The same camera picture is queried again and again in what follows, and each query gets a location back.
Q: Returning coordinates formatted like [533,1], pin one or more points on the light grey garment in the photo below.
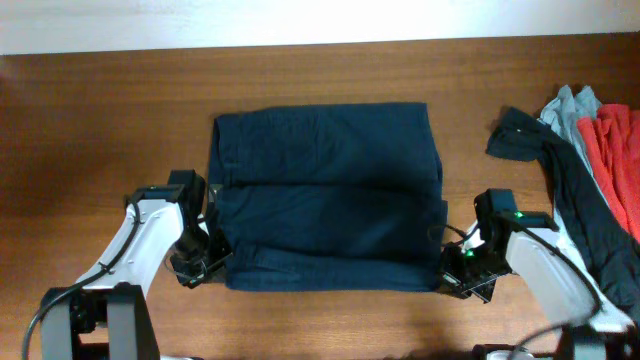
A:
[570,115]

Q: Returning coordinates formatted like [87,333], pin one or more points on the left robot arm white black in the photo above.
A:
[104,314]

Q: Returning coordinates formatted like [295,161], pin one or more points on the red garment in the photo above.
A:
[612,146]

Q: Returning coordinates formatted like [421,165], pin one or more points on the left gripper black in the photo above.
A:
[191,279]

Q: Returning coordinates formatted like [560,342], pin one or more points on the black garment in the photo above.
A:
[611,255]

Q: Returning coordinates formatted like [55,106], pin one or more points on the navy blue shorts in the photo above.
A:
[329,197]

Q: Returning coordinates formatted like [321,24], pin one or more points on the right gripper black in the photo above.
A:
[451,281]

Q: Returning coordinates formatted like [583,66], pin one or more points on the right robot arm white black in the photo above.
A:
[530,245]

